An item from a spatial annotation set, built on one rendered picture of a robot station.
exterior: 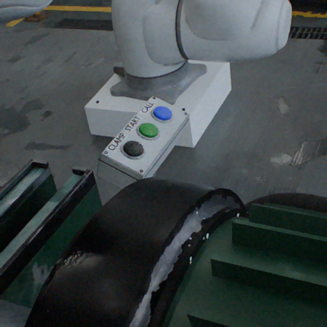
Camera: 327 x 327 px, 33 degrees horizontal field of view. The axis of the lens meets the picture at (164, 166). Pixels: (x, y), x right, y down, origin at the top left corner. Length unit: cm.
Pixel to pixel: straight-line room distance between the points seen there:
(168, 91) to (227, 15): 26
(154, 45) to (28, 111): 48
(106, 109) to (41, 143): 19
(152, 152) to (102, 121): 54
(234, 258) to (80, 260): 6
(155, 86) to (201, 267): 109
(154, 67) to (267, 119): 30
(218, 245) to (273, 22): 94
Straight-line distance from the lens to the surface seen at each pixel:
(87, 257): 21
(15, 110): 159
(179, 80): 130
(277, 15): 115
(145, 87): 130
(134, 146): 80
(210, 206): 25
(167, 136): 84
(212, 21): 113
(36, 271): 95
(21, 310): 54
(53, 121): 148
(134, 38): 124
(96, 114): 134
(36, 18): 471
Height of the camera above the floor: 151
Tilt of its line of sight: 36 degrees down
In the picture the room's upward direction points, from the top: 10 degrees counter-clockwise
